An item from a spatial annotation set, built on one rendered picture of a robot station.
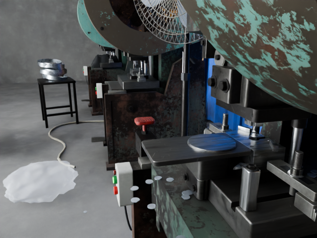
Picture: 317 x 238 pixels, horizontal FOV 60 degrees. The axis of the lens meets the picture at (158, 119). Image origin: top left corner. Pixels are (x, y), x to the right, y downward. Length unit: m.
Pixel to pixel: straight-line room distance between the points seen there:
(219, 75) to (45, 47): 6.69
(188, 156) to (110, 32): 1.41
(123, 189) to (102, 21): 1.26
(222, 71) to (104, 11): 1.36
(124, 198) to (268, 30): 0.81
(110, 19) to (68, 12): 5.32
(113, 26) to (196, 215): 1.49
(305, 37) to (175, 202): 0.58
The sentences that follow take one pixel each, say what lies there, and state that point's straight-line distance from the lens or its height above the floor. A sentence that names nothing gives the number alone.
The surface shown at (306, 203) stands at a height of 0.73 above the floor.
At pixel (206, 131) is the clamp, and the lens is 0.98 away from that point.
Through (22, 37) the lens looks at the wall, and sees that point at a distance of 7.31.
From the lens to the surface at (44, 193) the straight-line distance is 1.93.
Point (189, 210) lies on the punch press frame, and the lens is 0.70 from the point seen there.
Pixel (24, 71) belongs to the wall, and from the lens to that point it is 7.36.
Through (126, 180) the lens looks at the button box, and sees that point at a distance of 0.93.
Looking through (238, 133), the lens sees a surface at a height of 0.78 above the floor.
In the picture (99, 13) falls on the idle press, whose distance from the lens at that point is 1.94.
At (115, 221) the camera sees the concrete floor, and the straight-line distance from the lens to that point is 1.76.
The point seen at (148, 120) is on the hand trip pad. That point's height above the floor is 0.76.
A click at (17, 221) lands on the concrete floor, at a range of 1.93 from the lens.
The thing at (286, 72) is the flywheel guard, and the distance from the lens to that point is 0.28.
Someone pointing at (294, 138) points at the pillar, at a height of 0.81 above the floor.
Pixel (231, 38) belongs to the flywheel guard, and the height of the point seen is 1.04.
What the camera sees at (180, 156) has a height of 0.78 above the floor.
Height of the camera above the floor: 1.04
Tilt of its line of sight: 16 degrees down
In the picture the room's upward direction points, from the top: straight up
